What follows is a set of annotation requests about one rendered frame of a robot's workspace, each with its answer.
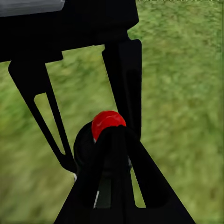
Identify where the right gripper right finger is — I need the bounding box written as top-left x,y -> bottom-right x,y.
117,125 -> 196,224

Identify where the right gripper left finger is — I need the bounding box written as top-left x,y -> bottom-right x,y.
54,126 -> 124,224

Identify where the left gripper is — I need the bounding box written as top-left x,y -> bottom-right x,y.
0,0 -> 142,173

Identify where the pesticide atomizer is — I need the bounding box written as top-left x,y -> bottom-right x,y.
73,111 -> 133,208

